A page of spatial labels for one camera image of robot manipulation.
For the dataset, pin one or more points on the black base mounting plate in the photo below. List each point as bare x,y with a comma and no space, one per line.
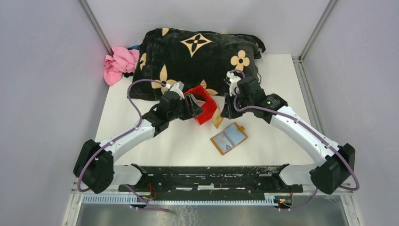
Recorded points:
212,183

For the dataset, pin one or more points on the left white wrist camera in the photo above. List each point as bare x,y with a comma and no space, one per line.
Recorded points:
177,88

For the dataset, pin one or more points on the red plastic bin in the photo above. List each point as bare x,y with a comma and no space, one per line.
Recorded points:
204,101

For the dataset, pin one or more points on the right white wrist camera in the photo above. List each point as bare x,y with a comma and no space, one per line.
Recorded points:
232,79

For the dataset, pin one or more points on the aluminium rail frame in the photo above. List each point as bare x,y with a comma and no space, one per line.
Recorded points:
153,188

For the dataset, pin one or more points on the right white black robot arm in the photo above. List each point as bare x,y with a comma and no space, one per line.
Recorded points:
333,163

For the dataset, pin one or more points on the black floral blanket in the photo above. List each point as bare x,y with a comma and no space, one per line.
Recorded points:
201,58

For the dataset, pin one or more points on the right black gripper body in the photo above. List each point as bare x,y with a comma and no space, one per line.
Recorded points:
243,103

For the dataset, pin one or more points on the gold credit card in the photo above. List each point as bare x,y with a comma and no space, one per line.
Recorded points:
217,119

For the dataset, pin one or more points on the silver credit card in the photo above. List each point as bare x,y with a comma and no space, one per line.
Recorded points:
224,143

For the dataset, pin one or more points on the yellow leather card holder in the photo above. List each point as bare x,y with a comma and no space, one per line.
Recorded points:
235,132

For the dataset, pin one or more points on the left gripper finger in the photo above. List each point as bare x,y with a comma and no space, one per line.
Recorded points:
191,106
197,103

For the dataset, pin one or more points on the pink cloth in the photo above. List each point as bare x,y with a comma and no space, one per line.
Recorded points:
122,61

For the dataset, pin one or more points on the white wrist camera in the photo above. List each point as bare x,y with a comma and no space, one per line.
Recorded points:
232,79
177,88

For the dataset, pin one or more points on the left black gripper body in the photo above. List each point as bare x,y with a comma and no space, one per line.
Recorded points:
182,111

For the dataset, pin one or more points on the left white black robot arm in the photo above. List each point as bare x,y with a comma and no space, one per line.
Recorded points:
95,167

